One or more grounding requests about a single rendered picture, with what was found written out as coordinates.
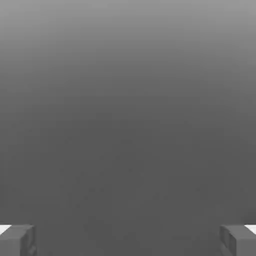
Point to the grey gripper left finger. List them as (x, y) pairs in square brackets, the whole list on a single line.
[(14, 242)]

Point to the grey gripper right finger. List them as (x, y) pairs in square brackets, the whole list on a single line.
[(242, 242)]

